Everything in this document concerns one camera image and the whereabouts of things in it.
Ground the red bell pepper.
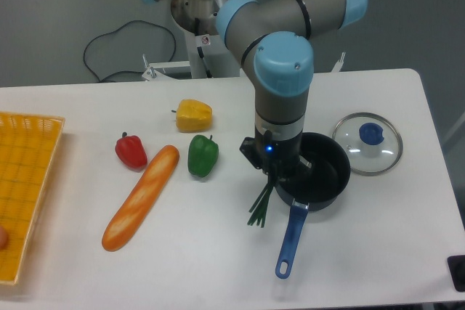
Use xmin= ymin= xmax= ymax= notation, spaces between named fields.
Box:
xmin=115 ymin=132 xmax=147 ymax=171

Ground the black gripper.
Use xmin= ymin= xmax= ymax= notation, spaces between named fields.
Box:
xmin=240 ymin=128 xmax=313 ymax=181

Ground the green onion bunch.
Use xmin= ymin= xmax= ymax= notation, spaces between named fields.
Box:
xmin=247 ymin=174 xmax=277 ymax=228

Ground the yellow woven basket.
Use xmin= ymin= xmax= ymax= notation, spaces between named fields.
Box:
xmin=1 ymin=112 xmax=65 ymax=285

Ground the glass lid blue knob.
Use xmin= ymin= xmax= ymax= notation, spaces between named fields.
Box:
xmin=331 ymin=112 xmax=404 ymax=176

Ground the orange baguette bread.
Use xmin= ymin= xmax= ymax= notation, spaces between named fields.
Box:
xmin=101 ymin=144 xmax=179 ymax=252

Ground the yellow bell pepper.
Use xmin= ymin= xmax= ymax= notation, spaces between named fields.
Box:
xmin=172 ymin=99 xmax=213 ymax=133

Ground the brown egg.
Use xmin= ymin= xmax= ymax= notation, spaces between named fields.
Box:
xmin=0 ymin=226 xmax=9 ymax=250

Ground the black corner device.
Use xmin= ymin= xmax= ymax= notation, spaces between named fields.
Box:
xmin=447 ymin=255 xmax=465 ymax=293

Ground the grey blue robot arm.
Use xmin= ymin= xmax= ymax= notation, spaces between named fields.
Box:
xmin=153 ymin=0 xmax=368 ymax=182

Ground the green bell pepper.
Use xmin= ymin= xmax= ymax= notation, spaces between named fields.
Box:
xmin=187 ymin=135 xmax=219 ymax=178

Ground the black floor cable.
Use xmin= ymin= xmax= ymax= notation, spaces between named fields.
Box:
xmin=83 ymin=20 xmax=177 ymax=83

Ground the black pot blue handle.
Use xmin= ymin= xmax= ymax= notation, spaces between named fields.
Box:
xmin=275 ymin=132 xmax=351 ymax=279

